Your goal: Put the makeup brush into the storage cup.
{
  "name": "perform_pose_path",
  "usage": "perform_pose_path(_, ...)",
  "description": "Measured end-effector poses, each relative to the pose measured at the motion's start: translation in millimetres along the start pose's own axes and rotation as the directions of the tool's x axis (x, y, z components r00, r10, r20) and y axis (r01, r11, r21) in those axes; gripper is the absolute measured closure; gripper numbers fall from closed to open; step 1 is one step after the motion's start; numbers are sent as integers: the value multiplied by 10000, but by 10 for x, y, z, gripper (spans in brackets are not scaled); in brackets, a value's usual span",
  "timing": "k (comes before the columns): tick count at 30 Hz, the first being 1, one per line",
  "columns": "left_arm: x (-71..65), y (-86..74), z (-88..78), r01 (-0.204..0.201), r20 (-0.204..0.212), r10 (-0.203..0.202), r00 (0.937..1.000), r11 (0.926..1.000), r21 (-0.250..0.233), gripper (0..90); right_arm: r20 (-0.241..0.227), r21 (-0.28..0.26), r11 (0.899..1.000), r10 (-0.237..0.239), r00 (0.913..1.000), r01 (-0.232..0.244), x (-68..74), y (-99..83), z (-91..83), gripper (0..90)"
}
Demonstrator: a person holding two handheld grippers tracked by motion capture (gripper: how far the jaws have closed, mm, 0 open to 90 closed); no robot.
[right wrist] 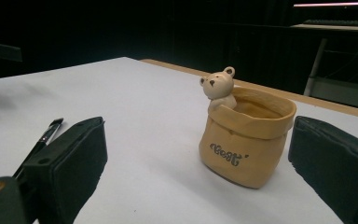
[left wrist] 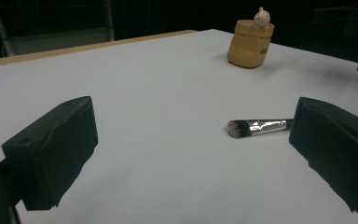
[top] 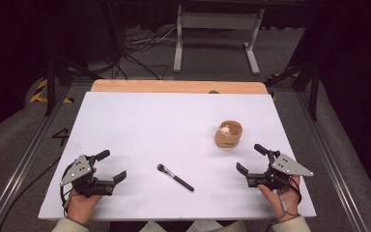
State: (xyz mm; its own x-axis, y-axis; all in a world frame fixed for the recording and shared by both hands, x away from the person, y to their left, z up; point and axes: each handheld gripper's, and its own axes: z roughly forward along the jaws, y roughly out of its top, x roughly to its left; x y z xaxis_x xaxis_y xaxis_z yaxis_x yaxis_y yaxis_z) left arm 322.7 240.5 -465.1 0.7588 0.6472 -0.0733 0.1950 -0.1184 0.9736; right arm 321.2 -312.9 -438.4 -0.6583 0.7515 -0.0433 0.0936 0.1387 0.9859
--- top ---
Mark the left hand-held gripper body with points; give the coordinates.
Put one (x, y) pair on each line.
(79, 169)

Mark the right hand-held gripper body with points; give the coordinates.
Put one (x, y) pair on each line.
(283, 167)

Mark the brown round holder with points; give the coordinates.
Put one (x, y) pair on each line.
(228, 138)

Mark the black makeup brush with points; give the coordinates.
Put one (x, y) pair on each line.
(175, 177)

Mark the person's right hand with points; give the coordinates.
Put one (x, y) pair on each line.
(281, 199)

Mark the person's left hand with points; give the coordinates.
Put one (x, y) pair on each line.
(82, 206)

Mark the small white figure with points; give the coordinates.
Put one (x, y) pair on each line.
(225, 130)

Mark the white table mat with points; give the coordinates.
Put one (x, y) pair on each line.
(174, 129)

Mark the yellow black hazard tape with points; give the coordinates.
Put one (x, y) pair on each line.
(40, 93)

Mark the black tripod stand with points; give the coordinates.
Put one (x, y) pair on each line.
(306, 74)
(56, 67)

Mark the aluminium floor rail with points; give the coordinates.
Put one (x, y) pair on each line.
(22, 161)
(331, 161)

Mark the white metal stand frame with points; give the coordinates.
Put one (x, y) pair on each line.
(217, 21)

